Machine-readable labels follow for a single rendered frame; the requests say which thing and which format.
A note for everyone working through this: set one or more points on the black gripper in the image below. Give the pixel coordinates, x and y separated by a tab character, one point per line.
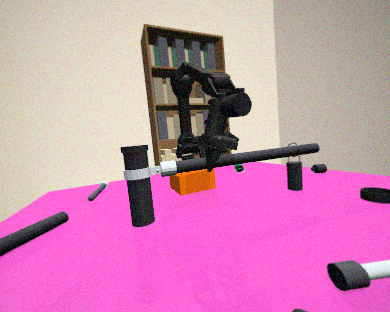
212	144

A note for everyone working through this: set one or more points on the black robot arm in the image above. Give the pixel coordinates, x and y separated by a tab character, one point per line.
227	101

